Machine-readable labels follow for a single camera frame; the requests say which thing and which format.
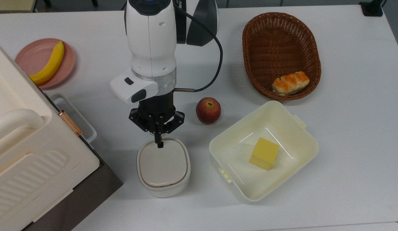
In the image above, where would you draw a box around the brown wicker basket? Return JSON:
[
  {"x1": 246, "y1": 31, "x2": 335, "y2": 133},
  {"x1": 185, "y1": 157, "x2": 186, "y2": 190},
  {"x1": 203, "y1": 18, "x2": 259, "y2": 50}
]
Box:
[{"x1": 242, "y1": 12, "x2": 322, "y2": 101}]

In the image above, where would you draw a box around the pink plate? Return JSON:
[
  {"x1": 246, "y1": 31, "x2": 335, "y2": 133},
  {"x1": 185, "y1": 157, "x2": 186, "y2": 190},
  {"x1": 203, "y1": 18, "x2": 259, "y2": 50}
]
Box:
[{"x1": 15, "y1": 38, "x2": 76, "y2": 89}]

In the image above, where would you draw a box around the beige desk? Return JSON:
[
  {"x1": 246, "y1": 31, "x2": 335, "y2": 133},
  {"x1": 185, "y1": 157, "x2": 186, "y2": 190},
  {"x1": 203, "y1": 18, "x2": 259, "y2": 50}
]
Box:
[{"x1": 0, "y1": 0, "x2": 37, "y2": 13}]

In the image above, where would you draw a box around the cream storage box with handles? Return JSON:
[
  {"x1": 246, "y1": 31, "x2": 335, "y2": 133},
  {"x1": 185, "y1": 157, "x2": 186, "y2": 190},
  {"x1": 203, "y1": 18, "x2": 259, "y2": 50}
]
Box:
[{"x1": 0, "y1": 40, "x2": 100, "y2": 231}]

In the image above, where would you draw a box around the cream open plastic bin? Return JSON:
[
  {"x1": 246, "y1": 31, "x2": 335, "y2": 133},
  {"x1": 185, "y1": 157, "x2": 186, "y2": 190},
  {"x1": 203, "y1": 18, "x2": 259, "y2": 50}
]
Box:
[{"x1": 209, "y1": 100, "x2": 319, "y2": 202}]

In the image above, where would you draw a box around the white drawer handle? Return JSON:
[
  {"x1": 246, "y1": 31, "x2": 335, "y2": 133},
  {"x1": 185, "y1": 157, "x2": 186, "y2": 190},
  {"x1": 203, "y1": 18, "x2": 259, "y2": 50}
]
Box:
[{"x1": 50, "y1": 93, "x2": 98, "y2": 144}]

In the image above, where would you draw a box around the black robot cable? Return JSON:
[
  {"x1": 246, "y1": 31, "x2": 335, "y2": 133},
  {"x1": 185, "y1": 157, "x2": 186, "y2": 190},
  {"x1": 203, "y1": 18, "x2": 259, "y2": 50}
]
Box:
[{"x1": 173, "y1": 2, "x2": 224, "y2": 93}]

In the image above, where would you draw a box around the yellow toy banana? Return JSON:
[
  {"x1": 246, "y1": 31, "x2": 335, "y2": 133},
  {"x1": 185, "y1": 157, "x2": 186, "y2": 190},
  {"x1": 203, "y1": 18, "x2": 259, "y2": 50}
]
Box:
[{"x1": 28, "y1": 41, "x2": 65, "y2": 86}]

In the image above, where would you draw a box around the black stand base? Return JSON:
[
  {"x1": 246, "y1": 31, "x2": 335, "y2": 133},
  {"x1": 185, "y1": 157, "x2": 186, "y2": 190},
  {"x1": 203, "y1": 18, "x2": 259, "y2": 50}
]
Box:
[{"x1": 359, "y1": 0, "x2": 387, "y2": 17}]

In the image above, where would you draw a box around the red apple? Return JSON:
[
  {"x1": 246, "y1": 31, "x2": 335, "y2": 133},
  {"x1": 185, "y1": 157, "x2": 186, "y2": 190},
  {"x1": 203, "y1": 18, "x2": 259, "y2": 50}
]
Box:
[{"x1": 196, "y1": 97, "x2": 221, "y2": 125}]

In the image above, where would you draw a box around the small beige trash can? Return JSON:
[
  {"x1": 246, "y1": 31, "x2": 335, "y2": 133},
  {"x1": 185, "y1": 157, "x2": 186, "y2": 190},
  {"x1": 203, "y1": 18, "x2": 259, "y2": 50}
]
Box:
[{"x1": 136, "y1": 137, "x2": 191, "y2": 198}]

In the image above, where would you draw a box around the yellow cube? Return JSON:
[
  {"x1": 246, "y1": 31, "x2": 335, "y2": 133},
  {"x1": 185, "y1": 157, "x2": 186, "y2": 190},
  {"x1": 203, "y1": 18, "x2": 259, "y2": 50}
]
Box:
[{"x1": 249, "y1": 137, "x2": 280, "y2": 171}]

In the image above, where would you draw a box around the toy bread with orange topping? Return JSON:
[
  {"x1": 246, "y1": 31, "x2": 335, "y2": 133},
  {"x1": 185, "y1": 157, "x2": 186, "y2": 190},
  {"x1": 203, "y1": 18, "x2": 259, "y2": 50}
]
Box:
[{"x1": 272, "y1": 71, "x2": 310, "y2": 96}]

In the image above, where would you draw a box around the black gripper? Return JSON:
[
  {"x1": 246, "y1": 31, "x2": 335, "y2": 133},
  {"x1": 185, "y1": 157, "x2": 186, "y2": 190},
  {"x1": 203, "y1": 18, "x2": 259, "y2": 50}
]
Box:
[{"x1": 128, "y1": 93, "x2": 186, "y2": 148}]

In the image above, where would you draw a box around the copper latch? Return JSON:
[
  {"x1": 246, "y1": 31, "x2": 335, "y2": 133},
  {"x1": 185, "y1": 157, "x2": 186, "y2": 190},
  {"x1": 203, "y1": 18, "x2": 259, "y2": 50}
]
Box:
[{"x1": 57, "y1": 110, "x2": 84, "y2": 137}]

